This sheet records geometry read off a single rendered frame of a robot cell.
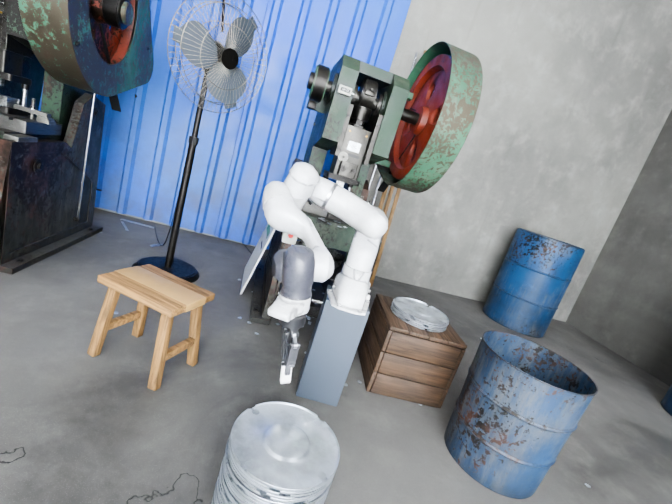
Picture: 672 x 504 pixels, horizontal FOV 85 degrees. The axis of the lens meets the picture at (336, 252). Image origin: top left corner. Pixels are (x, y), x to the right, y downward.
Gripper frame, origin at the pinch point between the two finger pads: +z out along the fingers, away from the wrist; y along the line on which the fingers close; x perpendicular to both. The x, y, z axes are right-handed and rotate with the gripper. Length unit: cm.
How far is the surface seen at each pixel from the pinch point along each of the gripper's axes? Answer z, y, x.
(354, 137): -70, 109, -56
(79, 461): 25, 3, 54
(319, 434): 10.6, -14.7, -7.3
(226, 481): 14.7, -20.2, 17.8
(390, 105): -89, 102, -71
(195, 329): 12, 48, 25
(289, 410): 9.5, -5.3, -0.8
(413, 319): 8, 42, -72
